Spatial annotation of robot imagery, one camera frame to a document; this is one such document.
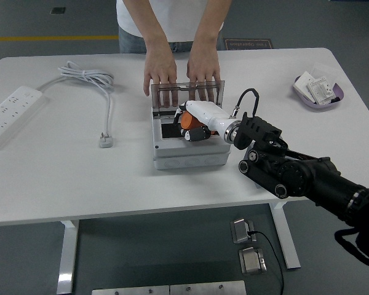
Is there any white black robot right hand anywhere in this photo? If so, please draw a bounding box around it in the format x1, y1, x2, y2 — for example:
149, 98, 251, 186
172, 100, 234, 143

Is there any person's right hand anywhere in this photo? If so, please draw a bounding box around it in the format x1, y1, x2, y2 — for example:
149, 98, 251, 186
143, 49, 178, 108

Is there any person's left hand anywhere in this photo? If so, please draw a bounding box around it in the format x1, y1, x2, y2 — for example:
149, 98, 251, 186
186, 50, 221, 102

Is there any orange cylindrical battery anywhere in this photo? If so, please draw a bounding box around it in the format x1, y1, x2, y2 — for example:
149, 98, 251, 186
180, 111, 204, 130

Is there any transparent hinged box lid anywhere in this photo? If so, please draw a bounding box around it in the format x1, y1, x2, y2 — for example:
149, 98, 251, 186
149, 80, 226, 111

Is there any grey plastic junction box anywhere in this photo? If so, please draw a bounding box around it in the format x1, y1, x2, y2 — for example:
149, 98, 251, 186
150, 110, 232, 170

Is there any person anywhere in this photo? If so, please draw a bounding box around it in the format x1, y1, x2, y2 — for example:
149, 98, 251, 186
116, 0, 225, 53

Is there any clear plastic bag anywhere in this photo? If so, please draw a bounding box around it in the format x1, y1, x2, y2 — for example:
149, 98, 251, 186
310, 63, 341, 82

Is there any purple tray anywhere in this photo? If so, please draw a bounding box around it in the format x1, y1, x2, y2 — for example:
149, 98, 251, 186
293, 71, 347, 110

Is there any white table leg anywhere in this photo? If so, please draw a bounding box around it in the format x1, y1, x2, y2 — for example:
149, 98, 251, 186
55, 219, 80, 295
269, 202, 301, 271

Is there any white power strip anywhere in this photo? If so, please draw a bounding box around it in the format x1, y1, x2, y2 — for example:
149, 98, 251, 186
0, 85, 47, 151

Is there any white power cord with plug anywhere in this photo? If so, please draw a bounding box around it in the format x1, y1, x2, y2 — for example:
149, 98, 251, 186
36, 60, 116, 149

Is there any white wall socket panel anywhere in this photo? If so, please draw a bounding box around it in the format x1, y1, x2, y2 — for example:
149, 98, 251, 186
306, 77, 336, 105

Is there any black floor cable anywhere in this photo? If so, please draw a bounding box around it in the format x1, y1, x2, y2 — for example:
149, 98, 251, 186
247, 230, 285, 295

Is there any metal base plate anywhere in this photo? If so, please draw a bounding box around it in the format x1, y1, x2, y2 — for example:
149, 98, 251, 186
91, 285, 170, 295

